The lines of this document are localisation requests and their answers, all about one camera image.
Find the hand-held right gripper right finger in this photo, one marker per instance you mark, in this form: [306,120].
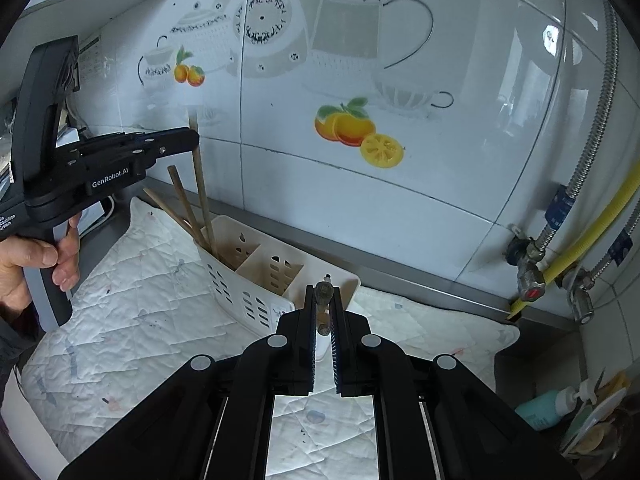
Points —
[345,360]

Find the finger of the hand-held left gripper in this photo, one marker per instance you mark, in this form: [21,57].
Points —
[170,142]
[110,139]

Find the person's left hand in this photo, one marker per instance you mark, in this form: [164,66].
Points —
[67,260]

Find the white plastic utensil holder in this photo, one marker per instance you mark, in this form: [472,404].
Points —
[265,280]

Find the wooden spoon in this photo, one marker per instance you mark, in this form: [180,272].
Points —
[595,441]

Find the cream quilted mat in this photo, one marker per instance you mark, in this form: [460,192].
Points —
[140,300]

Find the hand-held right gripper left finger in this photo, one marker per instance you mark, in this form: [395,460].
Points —
[305,360]

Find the metal water valve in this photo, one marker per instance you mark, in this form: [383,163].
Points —
[582,300]

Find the teal pump bottle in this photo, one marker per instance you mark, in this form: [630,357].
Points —
[540,407]

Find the white instruction sticker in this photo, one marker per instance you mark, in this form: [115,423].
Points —
[92,60]

